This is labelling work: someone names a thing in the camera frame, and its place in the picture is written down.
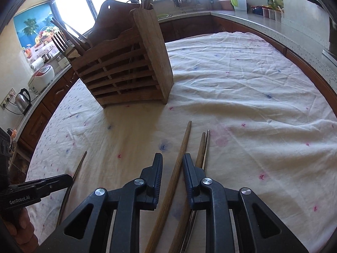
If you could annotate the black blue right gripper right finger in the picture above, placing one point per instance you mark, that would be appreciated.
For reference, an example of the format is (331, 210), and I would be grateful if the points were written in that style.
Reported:
(237, 220)

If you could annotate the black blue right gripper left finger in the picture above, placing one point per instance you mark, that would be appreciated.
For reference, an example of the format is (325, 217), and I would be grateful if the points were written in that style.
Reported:
(109, 220)

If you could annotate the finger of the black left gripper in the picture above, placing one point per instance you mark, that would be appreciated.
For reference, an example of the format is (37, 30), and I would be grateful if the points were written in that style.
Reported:
(53, 184)

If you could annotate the thin dark metal chopstick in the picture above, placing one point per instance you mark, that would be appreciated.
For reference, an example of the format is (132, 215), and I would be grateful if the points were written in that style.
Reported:
(68, 191)

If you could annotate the wooden chopstick group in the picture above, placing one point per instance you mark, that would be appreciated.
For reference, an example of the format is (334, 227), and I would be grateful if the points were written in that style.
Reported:
(169, 195)
(186, 222)

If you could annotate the silver metal fork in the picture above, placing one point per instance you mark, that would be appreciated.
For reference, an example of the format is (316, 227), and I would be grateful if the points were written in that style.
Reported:
(63, 46)

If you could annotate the person's left hand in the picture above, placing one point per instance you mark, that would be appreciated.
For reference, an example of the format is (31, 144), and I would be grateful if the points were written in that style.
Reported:
(22, 230)

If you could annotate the stainless electric kettle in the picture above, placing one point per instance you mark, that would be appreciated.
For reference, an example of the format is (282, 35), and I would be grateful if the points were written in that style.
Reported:
(23, 101)

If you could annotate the white red rice cooker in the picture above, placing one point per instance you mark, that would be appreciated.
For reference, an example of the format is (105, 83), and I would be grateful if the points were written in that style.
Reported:
(41, 79)

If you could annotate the white floral tablecloth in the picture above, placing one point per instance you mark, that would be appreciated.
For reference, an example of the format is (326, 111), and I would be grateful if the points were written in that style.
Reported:
(270, 130)

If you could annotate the small white steamer appliance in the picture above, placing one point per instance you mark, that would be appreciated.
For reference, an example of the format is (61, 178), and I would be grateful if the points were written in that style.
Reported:
(62, 61)

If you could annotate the wooden slatted utensil holder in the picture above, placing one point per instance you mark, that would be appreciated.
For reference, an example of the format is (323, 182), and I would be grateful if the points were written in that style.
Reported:
(126, 60)

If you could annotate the tropical beach poster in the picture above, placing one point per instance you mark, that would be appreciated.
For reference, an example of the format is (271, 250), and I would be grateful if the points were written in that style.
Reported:
(35, 31)

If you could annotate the black gas stove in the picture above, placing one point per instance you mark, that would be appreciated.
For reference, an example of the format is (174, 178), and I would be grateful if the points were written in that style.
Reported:
(331, 57)

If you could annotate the white jug green lid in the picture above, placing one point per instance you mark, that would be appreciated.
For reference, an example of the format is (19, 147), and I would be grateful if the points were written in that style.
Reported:
(239, 5)

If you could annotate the wall power socket strip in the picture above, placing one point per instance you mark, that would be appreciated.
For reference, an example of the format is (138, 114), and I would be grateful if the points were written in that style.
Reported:
(8, 98)

